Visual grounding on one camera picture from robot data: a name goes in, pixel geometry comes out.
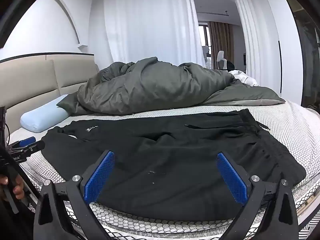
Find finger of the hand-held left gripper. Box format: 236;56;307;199
17;136;37;147
22;140;45;155

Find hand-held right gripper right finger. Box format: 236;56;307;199
216;152;299;240

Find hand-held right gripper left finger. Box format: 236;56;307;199
33;150;116;240

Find black pants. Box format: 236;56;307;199
40;109;307;222

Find person's left hand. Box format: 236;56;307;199
0;174;25;200

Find light blue pillow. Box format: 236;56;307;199
20;94;72;133

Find beige padded headboard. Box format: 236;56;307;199
0;52;99;135

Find person's dark clothing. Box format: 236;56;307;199
0;200;35;240

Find white honeycomb mattress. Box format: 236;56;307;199
7;100;320;240

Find white crumpled cloth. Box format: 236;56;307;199
229;69;259;87

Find grey duvet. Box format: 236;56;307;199
56;57;286;117

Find white chair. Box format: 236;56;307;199
216;51;228;70

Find brown curtain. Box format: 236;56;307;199
209;21;235;68

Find white wardrobe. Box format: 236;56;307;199
259;0;303;105

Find white pleated curtain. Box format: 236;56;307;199
226;0;267;85

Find white sheer curtain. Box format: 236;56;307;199
102;0;205;68

